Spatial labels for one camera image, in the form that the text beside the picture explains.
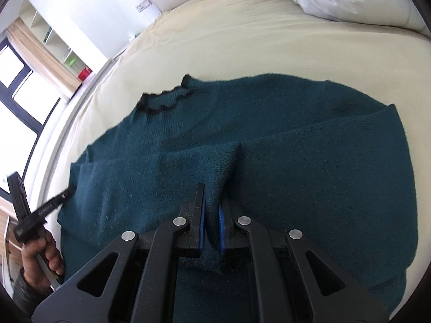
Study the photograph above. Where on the white wall shelf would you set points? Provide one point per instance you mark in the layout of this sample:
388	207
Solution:
40	23

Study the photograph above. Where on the green book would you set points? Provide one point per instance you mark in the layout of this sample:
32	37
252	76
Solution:
47	34

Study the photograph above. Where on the red box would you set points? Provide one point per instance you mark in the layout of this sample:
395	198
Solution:
84	74

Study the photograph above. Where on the person's left hand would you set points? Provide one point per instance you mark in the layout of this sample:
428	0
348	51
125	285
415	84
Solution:
40	259

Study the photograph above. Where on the green container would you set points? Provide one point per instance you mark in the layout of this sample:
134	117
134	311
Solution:
72	61

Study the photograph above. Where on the dark teal knit sweater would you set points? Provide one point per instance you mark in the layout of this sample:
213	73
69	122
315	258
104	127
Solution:
303	175

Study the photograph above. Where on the black framed window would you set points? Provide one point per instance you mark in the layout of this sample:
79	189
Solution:
20	107

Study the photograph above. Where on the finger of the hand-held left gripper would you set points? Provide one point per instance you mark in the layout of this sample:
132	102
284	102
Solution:
52	203

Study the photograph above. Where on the beige curtain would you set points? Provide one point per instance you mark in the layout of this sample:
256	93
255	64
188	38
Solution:
43	60

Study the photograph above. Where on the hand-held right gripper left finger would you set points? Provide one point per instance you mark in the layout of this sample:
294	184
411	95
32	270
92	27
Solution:
201	223

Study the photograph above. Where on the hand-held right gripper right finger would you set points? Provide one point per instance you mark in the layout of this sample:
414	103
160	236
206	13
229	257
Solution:
222	230

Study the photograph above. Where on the bed with beige sheet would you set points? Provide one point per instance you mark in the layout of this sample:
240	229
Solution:
235	40

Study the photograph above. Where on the person's left forearm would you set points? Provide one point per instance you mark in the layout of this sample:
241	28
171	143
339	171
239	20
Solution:
28	292

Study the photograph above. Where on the wall socket plate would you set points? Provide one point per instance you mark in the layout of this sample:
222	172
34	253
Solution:
143	6

